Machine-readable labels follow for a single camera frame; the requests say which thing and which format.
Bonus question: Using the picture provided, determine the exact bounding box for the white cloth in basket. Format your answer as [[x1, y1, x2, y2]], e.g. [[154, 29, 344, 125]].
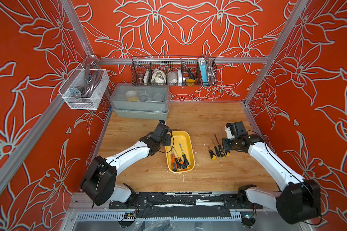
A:
[[150, 69, 167, 84]]

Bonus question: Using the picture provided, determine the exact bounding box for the long black yellow screwdriver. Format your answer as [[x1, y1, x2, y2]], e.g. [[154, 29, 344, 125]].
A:
[[220, 127, 230, 157]]

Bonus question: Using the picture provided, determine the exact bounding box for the stubby black yellow screwdriver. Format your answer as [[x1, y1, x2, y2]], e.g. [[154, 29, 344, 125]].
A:
[[208, 147, 217, 160]]

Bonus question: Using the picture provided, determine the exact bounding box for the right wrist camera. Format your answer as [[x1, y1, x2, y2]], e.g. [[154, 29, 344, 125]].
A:
[[225, 125, 234, 140]]

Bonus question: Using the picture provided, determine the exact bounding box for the screwdriver in wall basket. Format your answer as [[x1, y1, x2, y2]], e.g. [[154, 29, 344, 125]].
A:
[[180, 58, 196, 80]]

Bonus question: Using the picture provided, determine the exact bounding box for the light blue box in basket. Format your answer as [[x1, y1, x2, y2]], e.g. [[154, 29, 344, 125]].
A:
[[198, 57, 208, 86]]

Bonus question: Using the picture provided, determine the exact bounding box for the clear plastic wall bin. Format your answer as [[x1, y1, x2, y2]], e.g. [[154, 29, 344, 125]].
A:
[[58, 64, 109, 110]]

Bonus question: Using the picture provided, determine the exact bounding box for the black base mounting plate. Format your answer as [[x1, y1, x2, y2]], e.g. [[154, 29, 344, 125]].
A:
[[109, 192, 263, 209]]

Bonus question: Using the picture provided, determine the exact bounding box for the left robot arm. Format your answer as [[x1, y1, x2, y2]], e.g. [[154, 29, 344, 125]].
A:
[[80, 120, 172, 206]]

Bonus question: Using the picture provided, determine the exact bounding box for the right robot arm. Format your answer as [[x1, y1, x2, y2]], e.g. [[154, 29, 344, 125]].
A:
[[222, 122, 322, 224]]

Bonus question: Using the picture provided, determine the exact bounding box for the yellow plastic tray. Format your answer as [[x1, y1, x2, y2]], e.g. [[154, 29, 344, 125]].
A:
[[165, 131, 195, 173]]

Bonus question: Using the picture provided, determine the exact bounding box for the grey lidded storage box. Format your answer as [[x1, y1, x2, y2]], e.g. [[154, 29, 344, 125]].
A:
[[110, 83, 171, 120]]

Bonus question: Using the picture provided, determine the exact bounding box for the orange black screwdriver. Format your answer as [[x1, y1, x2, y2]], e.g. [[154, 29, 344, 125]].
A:
[[171, 149, 178, 172]]

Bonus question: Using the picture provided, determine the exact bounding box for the black wire wall basket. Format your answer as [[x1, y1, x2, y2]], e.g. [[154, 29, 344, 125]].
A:
[[131, 56, 218, 87]]

